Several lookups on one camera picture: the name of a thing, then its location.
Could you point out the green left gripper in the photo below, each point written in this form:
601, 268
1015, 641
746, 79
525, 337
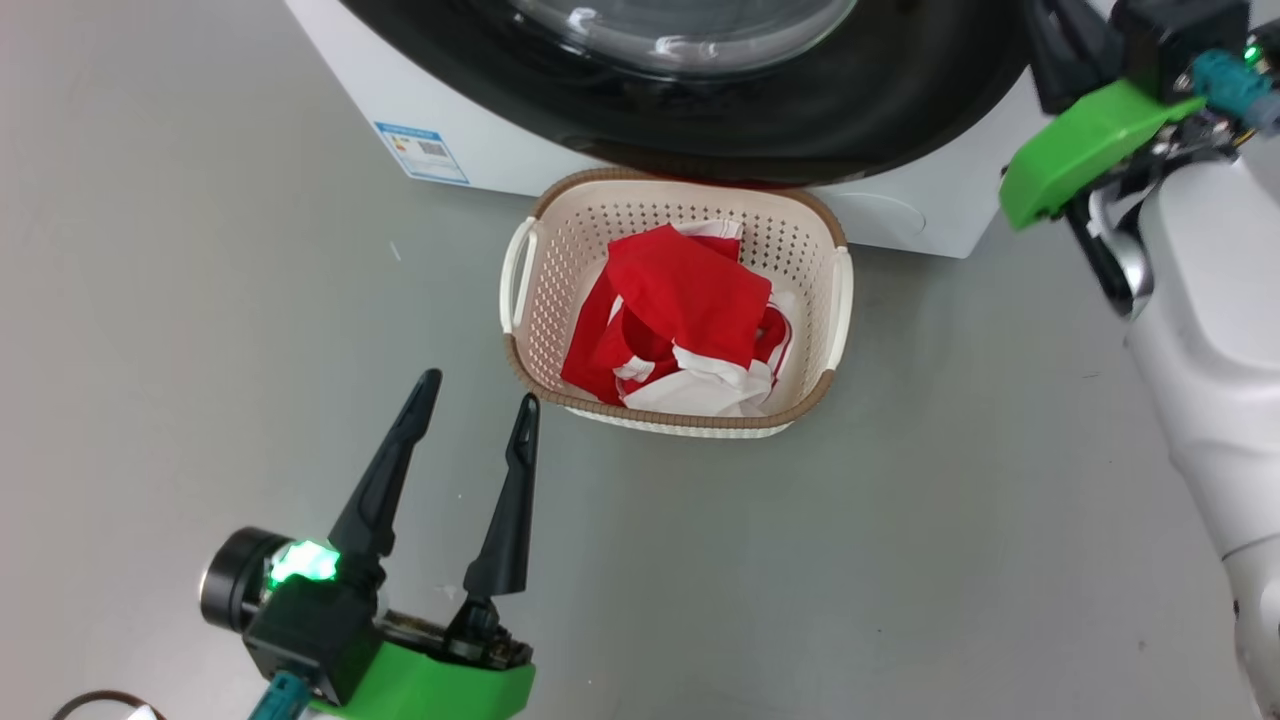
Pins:
440, 685

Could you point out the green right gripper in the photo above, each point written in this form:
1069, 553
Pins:
1080, 150

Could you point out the red and white garment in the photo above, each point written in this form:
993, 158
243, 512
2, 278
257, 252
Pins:
590, 350
690, 290

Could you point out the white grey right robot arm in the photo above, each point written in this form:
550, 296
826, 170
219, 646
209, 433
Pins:
1220, 330

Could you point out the white front-load washing machine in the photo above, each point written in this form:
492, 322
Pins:
940, 210

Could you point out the cream laundry basket brown rim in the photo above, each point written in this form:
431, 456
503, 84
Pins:
570, 260

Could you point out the round white filter cover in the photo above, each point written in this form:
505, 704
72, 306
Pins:
885, 215

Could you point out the blue energy label sticker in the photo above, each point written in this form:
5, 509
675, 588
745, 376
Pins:
422, 153

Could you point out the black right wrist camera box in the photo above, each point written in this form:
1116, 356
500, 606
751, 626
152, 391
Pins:
1170, 40

